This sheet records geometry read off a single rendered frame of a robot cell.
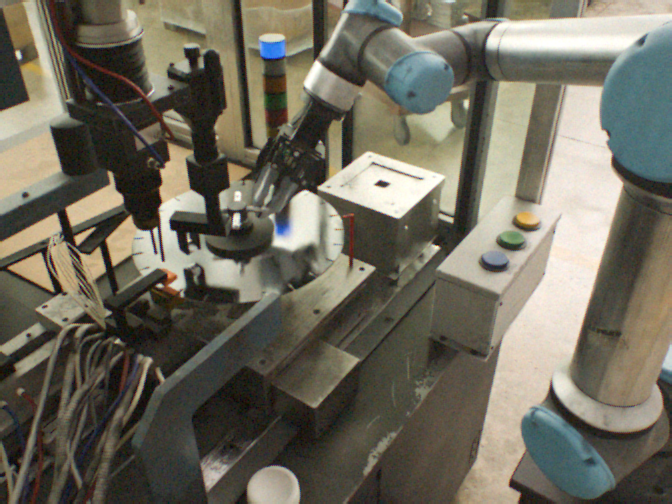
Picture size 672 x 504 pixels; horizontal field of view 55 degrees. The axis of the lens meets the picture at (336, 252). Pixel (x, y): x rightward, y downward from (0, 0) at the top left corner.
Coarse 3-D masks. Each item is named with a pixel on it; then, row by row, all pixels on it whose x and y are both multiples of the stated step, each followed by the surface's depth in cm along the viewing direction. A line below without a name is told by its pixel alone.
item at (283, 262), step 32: (192, 192) 112; (224, 192) 112; (288, 224) 104; (320, 224) 104; (160, 256) 97; (192, 256) 97; (224, 256) 97; (256, 256) 97; (288, 256) 97; (320, 256) 97; (192, 288) 91; (224, 288) 91; (256, 288) 91; (288, 288) 91
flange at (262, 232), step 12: (252, 216) 104; (240, 228) 99; (252, 228) 100; (264, 228) 101; (216, 240) 99; (228, 240) 98; (240, 240) 98; (252, 240) 99; (264, 240) 99; (228, 252) 97; (240, 252) 97; (252, 252) 98
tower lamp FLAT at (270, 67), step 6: (264, 60) 114; (270, 60) 114; (276, 60) 114; (282, 60) 114; (264, 66) 115; (270, 66) 114; (276, 66) 114; (282, 66) 115; (264, 72) 116; (270, 72) 115; (276, 72) 115; (282, 72) 116
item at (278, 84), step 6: (264, 78) 116; (270, 78) 116; (276, 78) 116; (282, 78) 116; (264, 84) 117; (270, 84) 116; (276, 84) 116; (282, 84) 117; (264, 90) 118; (270, 90) 117; (276, 90) 117; (282, 90) 118
